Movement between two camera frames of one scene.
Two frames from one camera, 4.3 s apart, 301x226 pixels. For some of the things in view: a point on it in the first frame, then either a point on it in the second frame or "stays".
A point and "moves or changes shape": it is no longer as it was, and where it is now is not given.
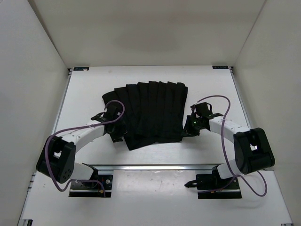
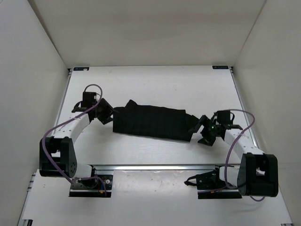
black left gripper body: x=119 y=130 -> x=99 y=110
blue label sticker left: x=81 y=68 stays
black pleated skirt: x=154 y=111 moves or changes shape
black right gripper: x=188 y=132 -> x=207 y=140
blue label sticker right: x=220 y=67 stays
